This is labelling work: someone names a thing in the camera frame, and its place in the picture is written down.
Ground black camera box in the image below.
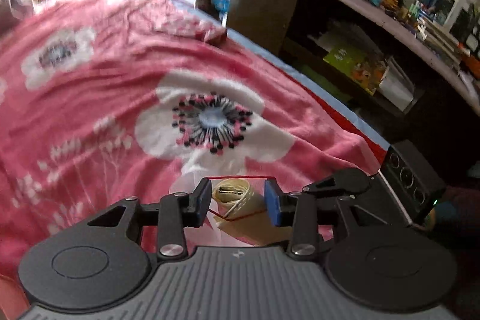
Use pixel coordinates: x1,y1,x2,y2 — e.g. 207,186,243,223
378,140,446,225

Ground red floral blanket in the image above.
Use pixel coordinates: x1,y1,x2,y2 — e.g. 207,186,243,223
1,0,387,277

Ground beige printed shopping bag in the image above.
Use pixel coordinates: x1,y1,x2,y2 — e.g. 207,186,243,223
170,157,297,248

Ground pink cardboard box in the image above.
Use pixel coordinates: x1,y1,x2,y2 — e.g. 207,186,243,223
0,275,29,320

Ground grey crumpled garment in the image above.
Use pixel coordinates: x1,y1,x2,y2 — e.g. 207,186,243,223
0,0,34,36

